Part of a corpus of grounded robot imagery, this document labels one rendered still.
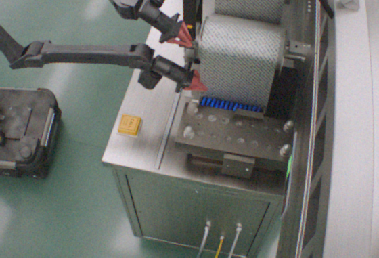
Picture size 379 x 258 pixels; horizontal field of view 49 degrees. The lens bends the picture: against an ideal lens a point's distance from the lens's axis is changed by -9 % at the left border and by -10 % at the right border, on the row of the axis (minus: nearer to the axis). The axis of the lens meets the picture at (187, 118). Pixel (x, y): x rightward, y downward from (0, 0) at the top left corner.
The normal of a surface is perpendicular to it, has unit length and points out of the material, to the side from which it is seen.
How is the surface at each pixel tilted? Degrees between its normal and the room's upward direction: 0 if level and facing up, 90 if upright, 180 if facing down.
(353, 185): 0
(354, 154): 0
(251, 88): 90
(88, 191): 0
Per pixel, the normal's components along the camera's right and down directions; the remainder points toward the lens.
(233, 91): -0.22, 0.81
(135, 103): 0.00, -0.56
